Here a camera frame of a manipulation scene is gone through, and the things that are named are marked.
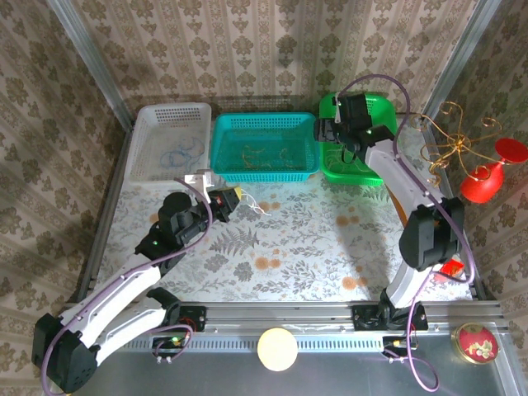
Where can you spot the aluminium table side rail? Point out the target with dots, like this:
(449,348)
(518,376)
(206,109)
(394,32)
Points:
(443,181)
(99,239)

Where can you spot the clear plastic cup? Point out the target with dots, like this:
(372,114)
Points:
(462,272)

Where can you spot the white plastic basket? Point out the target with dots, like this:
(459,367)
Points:
(165,123)

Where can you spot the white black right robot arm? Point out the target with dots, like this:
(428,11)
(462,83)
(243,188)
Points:
(396,177)

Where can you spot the aluminium front rail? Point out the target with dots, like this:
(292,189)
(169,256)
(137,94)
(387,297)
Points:
(280,315)

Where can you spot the aluminium frame post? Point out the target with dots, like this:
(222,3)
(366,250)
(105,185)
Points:
(91,62)
(458,62)

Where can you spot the red goblet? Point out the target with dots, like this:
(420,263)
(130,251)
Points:
(482,185)

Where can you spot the floral table cloth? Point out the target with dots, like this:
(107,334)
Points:
(288,264)

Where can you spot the round red tin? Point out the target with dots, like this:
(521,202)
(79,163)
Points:
(474,344)

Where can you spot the red crumpled wrapper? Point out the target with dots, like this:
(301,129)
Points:
(451,269)

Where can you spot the teal plastic basket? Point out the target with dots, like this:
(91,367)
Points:
(255,175)

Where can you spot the cream round ball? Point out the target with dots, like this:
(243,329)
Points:
(277,348)

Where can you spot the green plastic basket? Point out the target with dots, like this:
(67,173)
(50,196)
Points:
(330,105)

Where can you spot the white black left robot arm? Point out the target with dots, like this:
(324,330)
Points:
(119,297)

